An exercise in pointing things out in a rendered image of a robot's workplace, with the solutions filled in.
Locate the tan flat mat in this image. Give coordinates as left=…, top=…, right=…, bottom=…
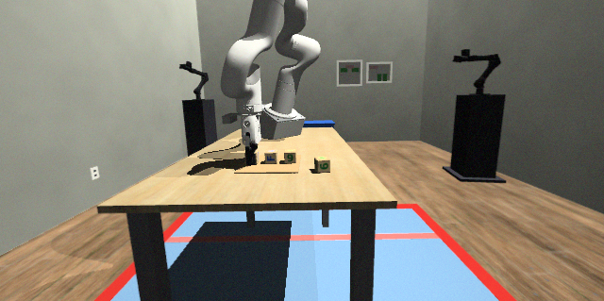
left=234, top=155, right=301, bottom=174

